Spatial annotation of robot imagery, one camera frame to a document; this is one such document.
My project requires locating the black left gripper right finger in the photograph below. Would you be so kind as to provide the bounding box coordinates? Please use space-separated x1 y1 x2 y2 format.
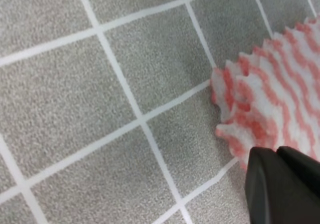
276 146 320 198

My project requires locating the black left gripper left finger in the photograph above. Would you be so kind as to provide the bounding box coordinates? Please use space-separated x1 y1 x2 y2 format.
244 147 320 224

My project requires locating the pink white striped towel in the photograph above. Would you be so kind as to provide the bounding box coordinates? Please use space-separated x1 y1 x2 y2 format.
210 18 320 168

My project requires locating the grey checked tablecloth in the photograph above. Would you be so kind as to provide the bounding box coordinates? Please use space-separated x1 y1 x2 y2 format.
0 0 320 223

